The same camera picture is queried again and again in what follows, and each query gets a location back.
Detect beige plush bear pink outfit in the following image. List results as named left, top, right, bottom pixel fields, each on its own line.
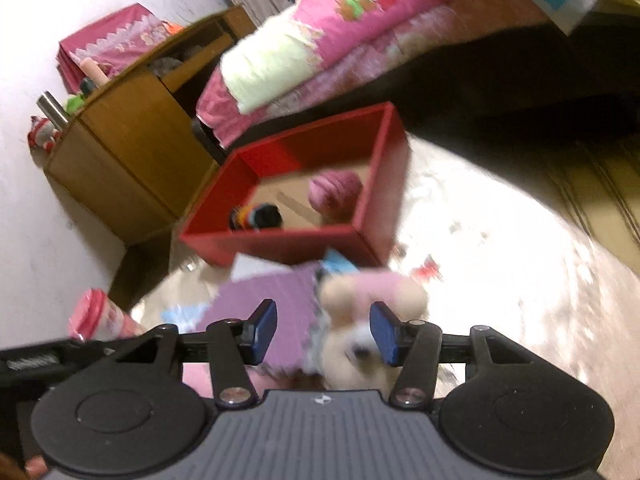
left=317, top=267, right=431, bottom=393

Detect pink plush ball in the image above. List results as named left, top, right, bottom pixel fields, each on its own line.
left=307, top=170, right=363, bottom=223

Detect dark bed frame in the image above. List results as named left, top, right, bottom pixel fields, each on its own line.
left=390, top=10, right=640, bottom=131

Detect brown striped mat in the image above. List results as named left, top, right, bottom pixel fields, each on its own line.
left=545, top=145, right=640, bottom=271

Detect person's left hand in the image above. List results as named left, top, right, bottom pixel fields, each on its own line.
left=0, top=452, right=49, bottom=480

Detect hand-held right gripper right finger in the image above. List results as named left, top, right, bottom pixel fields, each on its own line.
left=369, top=301, right=543, bottom=409

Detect red white santa figure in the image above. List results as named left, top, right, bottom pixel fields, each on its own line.
left=27, top=116, right=63, bottom=153

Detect black multicoloured plush toy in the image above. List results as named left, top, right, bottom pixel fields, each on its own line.
left=227, top=202, right=285, bottom=232

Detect white printed blanket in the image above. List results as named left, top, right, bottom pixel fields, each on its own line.
left=132, top=135, right=601, bottom=411

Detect steel thermos flask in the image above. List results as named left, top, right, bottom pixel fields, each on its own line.
left=36, top=91, right=73, bottom=128

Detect grey clothes in drawer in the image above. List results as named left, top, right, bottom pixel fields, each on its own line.
left=150, top=42, right=206, bottom=78

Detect beige bottle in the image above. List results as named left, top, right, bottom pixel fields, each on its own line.
left=82, top=57, right=108, bottom=86

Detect wooden nightstand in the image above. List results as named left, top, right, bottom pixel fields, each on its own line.
left=44, top=5, right=258, bottom=246

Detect pink yellow printed quilt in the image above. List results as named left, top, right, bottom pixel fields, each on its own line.
left=195, top=0, right=551, bottom=148

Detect red storage box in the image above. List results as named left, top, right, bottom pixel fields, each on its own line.
left=177, top=101, right=412, bottom=268

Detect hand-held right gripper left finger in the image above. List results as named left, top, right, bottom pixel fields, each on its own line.
left=102, top=299, right=279, bottom=407

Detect pink cloth covered box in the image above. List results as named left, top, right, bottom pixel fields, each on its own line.
left=57, top=2, right=173, bottom=93

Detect purple cloth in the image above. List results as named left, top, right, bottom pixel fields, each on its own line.
left=192, top=265, right=326, bottom=376

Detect pink cup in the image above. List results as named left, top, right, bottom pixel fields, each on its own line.
left=67, top=287, right=146, bottom=343

